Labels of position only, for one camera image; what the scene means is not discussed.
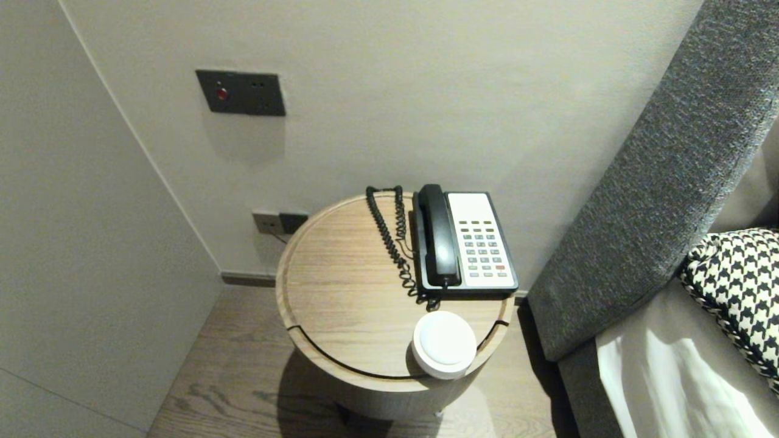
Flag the grey fabric bed base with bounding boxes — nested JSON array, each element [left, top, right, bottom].
[[557, 338, 623, 438]]

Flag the white bed sheet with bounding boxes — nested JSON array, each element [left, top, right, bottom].
[[595, 277, 779, 438]]

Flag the dark wall switch panel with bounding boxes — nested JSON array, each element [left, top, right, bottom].
[[195, 69, 286, 117]]

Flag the black telephone handset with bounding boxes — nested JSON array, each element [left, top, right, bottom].
[[417, 184, 462, 288]]

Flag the round wooden bedside table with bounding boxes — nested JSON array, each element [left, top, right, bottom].
[[275, 190, 515, 422]]

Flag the wall power socket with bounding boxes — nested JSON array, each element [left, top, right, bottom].
[[253, 210, 284, 235]]

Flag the grey fabric headboard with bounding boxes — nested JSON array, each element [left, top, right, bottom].
[[527, 0, 779, 363]]

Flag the grey wall baseboard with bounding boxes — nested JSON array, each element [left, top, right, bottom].
[[220, 271, 278, 288]]

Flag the white black desk telephone base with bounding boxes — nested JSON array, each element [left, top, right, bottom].
[[412, 191, 520, 299]]

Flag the dark grey power socket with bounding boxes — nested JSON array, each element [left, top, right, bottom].
[[279, 212, 309, 235]]

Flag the white round lidded cup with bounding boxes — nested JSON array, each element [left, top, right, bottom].
[[412, 311, 478, 380]]

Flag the black coiled telephone cord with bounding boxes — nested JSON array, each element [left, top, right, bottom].
[[366, 186, 441, 311]]

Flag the beige bed pillow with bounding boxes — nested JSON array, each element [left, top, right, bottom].
[[709, 116, 779, 235]]

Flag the curved wooden table drawer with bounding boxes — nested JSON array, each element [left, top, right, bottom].
[[286, 321, 511, 422]]

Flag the black white houndstooth pillow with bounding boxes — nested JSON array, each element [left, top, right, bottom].
[[678, 228, 779, 394]]

